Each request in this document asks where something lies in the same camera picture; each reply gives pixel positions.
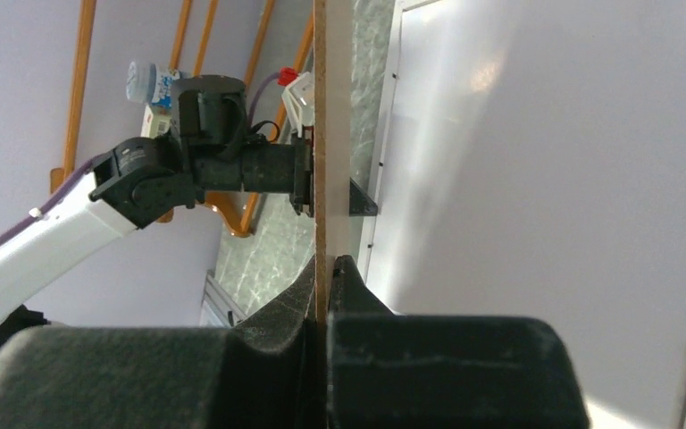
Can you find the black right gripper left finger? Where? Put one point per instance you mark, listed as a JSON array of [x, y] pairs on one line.
[[247, 376]]

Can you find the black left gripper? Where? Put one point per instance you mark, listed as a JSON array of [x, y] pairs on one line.
[[222, 150]]

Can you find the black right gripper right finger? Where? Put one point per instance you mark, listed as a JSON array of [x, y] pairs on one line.
[[442, 371]]

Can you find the brown frame backing board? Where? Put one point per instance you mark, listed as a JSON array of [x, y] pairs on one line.
[[333, 35]]

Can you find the white picture frame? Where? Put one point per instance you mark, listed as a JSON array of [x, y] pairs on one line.
[[378, 148]]

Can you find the white red small box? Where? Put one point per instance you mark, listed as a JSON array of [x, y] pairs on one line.
[[156, 121]]

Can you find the blue white round tin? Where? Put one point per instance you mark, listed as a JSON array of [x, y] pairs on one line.
[[151, 84]]

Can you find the aluminium rail frame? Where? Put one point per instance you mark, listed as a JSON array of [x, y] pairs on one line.
[[218, 309]]

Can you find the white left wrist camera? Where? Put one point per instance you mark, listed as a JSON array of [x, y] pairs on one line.
[[298, 99]]

